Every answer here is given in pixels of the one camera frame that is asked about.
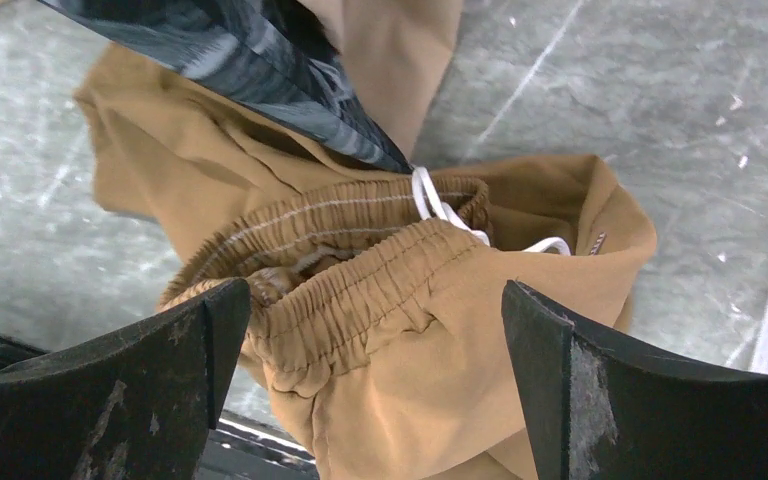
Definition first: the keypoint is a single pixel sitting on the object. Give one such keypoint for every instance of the dark leaf-print shorts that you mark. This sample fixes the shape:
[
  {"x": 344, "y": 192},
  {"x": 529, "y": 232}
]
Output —
[{"x": 271, "y": 57}]

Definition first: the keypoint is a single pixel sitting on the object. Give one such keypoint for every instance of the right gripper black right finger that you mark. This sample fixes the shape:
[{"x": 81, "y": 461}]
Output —
[{"x": 600, "y": 404}]

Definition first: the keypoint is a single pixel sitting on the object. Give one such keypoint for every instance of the beige shorts with white stripe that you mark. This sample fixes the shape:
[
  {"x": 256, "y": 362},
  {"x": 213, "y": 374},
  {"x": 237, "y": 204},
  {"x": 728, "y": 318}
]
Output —
[{"x": 395, "y": 53}]

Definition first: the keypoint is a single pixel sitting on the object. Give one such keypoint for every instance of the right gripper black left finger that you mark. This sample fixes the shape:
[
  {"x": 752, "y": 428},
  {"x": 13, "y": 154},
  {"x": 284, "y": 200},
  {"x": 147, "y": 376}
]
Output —
[{"x": 135, "y": 403}]

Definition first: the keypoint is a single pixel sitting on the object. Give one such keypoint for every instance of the tan brown shorts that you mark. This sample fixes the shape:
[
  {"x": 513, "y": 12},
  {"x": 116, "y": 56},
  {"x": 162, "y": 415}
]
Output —
[{"x": 377, "y": 334}]

